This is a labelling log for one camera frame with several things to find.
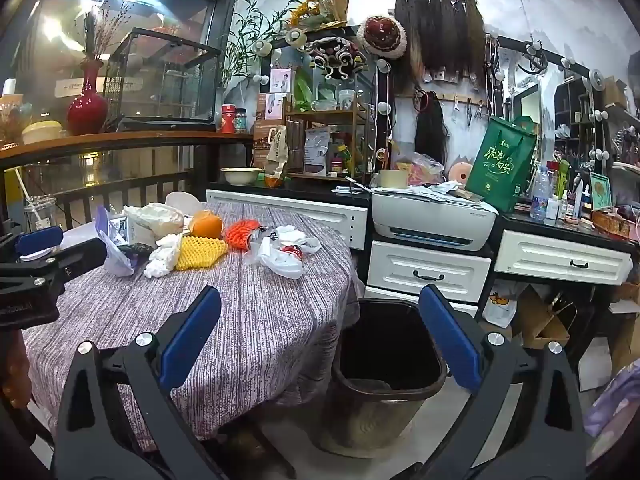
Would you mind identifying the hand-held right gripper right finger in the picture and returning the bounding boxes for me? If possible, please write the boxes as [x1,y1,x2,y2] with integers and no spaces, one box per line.
[419,284,601,480]

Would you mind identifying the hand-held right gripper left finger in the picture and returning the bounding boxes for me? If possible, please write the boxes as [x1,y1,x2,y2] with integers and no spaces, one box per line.
[56,285,226,480]

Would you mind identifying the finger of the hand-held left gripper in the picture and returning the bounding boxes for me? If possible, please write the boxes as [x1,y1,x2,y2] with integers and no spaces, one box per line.
[20,237,108,286]
[14,226,65,262]

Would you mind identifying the black trash bin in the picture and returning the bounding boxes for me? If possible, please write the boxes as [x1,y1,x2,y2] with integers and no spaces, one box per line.
[331,298,448,453]

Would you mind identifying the white plastic bag red print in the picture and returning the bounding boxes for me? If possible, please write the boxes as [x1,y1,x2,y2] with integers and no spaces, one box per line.
[243,226,322,280]

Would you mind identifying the person's left forearm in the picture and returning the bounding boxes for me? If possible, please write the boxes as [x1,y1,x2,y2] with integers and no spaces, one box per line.
[0,330,36,411]

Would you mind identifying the plastic cup with straw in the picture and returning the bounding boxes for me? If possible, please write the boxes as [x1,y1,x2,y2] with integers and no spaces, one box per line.
[14,167,59,234]

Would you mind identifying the purple plastic bag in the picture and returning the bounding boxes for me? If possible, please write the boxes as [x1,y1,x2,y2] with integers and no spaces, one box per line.
[95,205,136,277]

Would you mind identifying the white crumpled tissue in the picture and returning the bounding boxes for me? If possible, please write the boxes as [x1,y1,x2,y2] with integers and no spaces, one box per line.
[144,233,184,279]
[274,225,307,244]

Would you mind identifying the yellow foam fruit net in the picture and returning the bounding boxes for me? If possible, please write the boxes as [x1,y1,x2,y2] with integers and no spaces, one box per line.
[175,236,229,271]

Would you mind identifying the beige plastic bag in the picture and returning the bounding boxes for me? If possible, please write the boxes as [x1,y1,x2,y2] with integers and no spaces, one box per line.
[123,203,185,239]

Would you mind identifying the brown paper bag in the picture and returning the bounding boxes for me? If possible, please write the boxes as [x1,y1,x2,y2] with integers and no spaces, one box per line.
[516,284,571,351]

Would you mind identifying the orange peel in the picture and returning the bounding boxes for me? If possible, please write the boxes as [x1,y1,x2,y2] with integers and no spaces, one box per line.
[189,210,224,239]

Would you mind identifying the orange foam fruit net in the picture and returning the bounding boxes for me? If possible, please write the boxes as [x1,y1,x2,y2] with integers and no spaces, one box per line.
[225,219,262,251]

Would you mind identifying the yellow lidded container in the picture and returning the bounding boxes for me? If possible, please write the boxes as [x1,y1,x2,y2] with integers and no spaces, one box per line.
[21,120,64,145]

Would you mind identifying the white printer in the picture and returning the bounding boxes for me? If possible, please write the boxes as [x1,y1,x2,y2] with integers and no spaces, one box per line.
[371,191,499,252]

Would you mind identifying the white chair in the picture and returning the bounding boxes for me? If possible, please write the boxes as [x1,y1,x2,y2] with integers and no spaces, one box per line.
[165,191,204,216]

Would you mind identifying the wooden railing counter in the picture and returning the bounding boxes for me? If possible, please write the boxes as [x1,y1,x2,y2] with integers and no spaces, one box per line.
[0,130,254,241]

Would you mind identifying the red vase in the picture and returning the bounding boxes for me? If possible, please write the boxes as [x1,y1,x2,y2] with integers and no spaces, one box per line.
[66,59,110,136]

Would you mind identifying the pile of papers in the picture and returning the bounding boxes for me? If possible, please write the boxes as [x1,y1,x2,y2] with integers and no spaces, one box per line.
[372,180,499,211]

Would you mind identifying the long white drawer cabinet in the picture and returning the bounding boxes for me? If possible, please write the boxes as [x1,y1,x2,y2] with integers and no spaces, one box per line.
[206,189,371,251]

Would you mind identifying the white bowl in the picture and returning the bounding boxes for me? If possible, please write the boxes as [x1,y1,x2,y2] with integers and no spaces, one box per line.
[220,167,263,186]

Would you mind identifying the clear water bottle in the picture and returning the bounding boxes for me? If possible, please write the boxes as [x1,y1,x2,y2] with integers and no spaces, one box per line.
[530,166,551,222]

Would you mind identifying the pink roll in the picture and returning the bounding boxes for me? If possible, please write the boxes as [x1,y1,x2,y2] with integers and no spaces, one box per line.
[448,160,475,185]

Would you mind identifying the beige tape roll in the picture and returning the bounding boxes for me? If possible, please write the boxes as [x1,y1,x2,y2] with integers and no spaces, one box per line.
[379,170,407,192]

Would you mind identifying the green gift bag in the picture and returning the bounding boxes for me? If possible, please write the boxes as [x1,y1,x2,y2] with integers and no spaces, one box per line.
[465,116,539,214]

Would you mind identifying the kraft snack bag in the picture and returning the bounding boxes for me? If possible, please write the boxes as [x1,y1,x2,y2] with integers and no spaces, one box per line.
[263,125,289,182]

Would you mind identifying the glass display case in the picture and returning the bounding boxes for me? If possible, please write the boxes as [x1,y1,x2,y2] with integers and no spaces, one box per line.
[102,27,221,132]

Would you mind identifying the brown coffee boxes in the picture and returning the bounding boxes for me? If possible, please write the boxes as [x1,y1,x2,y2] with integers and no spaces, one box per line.
[252,92,289,171]

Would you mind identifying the black wig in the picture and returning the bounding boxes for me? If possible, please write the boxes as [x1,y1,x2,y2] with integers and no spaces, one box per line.
[415,91,449,164]

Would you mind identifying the clear packaged food bag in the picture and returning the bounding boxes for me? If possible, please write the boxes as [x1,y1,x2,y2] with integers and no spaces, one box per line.
[303,127,332,174]

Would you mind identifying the wooden shelf rack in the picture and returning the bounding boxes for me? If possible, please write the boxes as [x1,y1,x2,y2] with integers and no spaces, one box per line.
[284,104,377,182]

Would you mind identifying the green bamboo plant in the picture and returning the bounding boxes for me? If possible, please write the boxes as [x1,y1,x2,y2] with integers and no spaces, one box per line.
[219,0,307,88]

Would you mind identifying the row of hanging hair pieces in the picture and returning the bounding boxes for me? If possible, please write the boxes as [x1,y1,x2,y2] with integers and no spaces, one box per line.
[393,0,488,92]

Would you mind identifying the embroidered red hat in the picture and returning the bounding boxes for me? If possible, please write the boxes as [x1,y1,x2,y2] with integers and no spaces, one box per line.
[357,15,409,60]

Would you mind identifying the sunflower bouquet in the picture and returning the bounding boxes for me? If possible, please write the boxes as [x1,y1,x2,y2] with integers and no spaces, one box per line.
[286,0,350,34]

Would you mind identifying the white drawer cabinet black handle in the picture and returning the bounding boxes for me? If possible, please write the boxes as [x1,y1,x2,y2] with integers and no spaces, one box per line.
[365,240,494,307]
[494,229,634,289]

